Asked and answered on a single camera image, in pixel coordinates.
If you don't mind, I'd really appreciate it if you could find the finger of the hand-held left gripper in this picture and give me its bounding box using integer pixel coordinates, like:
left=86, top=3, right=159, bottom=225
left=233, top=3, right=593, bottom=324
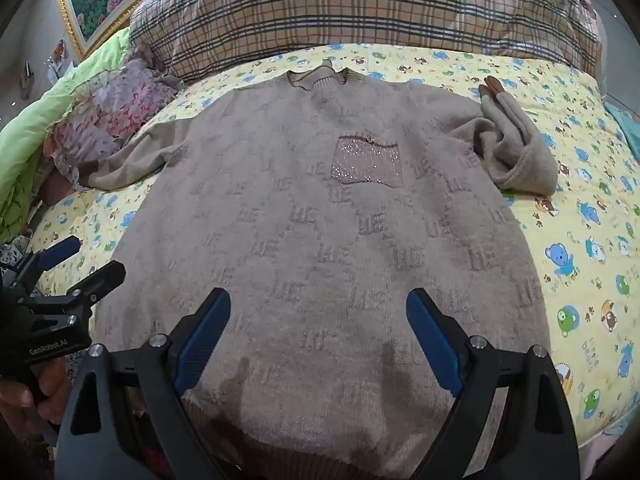
left=64, top=260, right=127, bottom=317
left=31, top=235, right=82, bottom=272

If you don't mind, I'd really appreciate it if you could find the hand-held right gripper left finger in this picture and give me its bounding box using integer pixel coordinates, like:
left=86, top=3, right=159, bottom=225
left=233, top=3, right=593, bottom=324
left=54, top=287, right=232, bottom=480

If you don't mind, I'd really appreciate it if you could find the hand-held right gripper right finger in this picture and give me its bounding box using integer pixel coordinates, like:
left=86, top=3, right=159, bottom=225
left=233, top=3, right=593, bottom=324
left=406, top=288, right=581, bottom=480

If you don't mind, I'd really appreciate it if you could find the beige knitted sweater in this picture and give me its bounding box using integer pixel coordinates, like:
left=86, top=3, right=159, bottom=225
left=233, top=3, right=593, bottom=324
left=82, top=60, right=558, bottom=478

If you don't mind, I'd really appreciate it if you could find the person's left hand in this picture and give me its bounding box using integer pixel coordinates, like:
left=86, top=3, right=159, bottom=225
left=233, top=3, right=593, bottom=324
left=0, top=357, right=73, bottom=443

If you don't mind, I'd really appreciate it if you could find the white floral cloth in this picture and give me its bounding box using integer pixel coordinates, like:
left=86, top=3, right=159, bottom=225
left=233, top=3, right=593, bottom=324
left=0, top=240, right=32, bottom=267

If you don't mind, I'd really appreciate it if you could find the green blanket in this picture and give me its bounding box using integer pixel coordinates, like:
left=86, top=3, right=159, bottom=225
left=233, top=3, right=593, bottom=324
left=0, top=25, right=133, bottom=246

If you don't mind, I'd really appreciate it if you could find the pink floral cloth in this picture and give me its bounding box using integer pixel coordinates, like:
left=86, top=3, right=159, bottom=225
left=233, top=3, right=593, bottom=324
left=42, top=42, right=183, bottom=191

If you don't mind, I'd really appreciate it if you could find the yellow bear-print bedsheet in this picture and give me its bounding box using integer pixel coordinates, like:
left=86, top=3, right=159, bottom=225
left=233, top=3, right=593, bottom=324
left=27, top=42, right=640, bottom=436

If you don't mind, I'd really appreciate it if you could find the teal cloth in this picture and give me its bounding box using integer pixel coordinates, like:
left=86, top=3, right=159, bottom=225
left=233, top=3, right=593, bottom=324
left=602, top=102, right=640, bottom=161

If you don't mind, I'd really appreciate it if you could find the plaid pillow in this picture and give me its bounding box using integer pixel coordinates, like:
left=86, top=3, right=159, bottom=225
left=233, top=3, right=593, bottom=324
left=129, top=0, right=603, bottom=83

